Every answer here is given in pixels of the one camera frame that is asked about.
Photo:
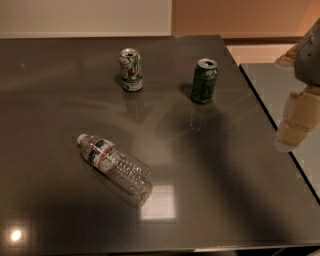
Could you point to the grey side table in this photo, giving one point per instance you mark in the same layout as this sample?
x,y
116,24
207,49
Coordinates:
x,y
272,85

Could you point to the clear plastic water bottle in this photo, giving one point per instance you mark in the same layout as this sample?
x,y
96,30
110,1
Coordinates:
x,y
130,176

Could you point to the dark green soda can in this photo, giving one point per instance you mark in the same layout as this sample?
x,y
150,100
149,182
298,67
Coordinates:
x,y
204,80

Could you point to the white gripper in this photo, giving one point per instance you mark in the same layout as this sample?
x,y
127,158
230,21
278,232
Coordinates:
x,y
308,61

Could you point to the white green soda can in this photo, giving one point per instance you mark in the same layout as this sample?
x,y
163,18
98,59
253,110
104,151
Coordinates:
x,y
130,69

